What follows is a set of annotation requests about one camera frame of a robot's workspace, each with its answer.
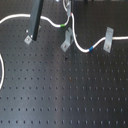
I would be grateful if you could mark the left metal cable clip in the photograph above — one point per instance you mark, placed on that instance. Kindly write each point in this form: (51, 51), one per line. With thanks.
(28, 39)

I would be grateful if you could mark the right metal cable clip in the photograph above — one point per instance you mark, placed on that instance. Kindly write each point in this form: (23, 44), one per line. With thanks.
(108, 39)

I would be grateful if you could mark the metal cable clip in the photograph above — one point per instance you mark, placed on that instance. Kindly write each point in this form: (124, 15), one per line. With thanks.
(68, 40)
(28, 39)
(69, 8)
(108, 39)

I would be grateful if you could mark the top metal cable clip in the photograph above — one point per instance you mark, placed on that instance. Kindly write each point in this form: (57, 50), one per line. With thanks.
(69, 8)

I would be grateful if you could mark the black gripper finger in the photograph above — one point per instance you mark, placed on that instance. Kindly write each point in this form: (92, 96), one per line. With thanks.
(35, 18)

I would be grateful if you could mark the middle metal cable clip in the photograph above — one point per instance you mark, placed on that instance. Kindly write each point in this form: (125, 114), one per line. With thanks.
(68, 40)

